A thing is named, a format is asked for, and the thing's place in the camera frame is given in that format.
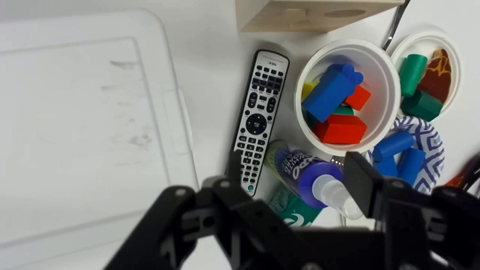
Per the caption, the brown toy food slice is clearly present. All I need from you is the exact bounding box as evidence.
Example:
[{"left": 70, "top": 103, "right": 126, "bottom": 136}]
[{"left": 418, "top": 48, "right": 453, "bottom": 105}]

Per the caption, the large red toy block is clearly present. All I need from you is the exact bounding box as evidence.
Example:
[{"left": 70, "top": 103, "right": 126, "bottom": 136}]
[{"left": 310, "top": 114, "right": 369, "bottom": 145}]

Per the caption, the large blue toy block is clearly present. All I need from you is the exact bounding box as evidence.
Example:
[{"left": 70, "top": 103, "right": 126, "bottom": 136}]
[{"left": 301, "top": 61, "right": 366, "bottom": 124}]

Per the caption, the yellow toy block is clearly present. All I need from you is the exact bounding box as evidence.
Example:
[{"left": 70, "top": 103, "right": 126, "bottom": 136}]
[{"left": 300, "top": 79, "right": 319, "bottom": 102}]

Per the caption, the small red toy block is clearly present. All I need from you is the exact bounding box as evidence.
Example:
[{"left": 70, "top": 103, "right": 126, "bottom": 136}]
[{"left": 343, "top": 84, "right": 373, "bottom": 112}]

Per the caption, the wooden shape sorter box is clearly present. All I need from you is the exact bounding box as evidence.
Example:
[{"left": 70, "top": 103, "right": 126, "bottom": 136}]
[{"left": 234, "top": 0, "right": 405, "bottom": 34}]

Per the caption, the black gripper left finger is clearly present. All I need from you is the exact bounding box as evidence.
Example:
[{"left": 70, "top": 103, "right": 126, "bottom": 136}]
[{"left": 103, "top": 148, "right": 301, "bottom": 270}]

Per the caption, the white plate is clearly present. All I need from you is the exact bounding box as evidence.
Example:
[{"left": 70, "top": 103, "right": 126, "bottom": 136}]
[{"left": 388, "top": 31, "right": 462, "bottom": 123}]

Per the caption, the white plastic bin lid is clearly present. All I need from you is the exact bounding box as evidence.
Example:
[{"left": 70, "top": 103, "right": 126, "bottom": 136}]
[{"left": 0, "top": 7, "right": 201, "bottom": 252}]

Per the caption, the metal fork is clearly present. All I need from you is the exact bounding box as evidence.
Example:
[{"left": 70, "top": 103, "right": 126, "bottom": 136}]
[{"left": 381, "top": 0, "right": 412, "bottom": 52}]

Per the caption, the black and silver remote control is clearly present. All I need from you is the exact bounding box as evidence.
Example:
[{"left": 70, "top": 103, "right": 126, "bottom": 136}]
[{"left": 231, "top": 48, "right": 292, "bottom": 198}]

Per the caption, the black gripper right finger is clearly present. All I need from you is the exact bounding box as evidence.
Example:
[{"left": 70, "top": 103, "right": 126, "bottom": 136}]
[{"left": 342, "top": 150, "right": 480, "bottom": 270}]

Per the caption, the green toy block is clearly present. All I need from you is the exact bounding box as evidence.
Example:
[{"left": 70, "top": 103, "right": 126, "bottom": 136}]
[{"left": 330, "top": 103, "right": 357, "bottom": 118}]

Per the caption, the blue patterned bowl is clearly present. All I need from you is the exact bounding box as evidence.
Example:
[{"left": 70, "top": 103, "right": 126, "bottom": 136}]
[{"left": 366, "top": 114, "right": 447, "bottom": 196}]

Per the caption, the green toy cylinder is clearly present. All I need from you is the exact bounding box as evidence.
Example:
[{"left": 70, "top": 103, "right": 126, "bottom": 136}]
[
  {"left": 397, "top": 52, "right": 430, "bottom": 99},
  {"left": 399, "top": 88, "right": 445, "bottom": 123}
]

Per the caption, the white bowl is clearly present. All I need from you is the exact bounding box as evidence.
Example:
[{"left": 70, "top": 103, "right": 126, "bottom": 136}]
[{"left": 294, "top": 39, "right": 402, "bottom": 157}]

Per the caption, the green can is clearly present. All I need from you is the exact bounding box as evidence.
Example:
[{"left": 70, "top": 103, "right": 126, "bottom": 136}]
[{"left": 265, "top": 183, "right": 325, "bottom": 229}]

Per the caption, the blue hand sanitizer bottle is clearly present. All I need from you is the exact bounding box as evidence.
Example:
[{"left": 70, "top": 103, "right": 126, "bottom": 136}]
[{"left": 270, "top": 141, "right": 366, "bottom": 222}]

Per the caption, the blue toy cylinder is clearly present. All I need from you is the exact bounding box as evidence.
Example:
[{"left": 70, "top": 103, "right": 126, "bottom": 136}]
[
  {"left": 370, "top": 129, "right": 417, "bottom": 163},
  {"left": 396, "top": 147, "right": 427, "bottom": 187}
]

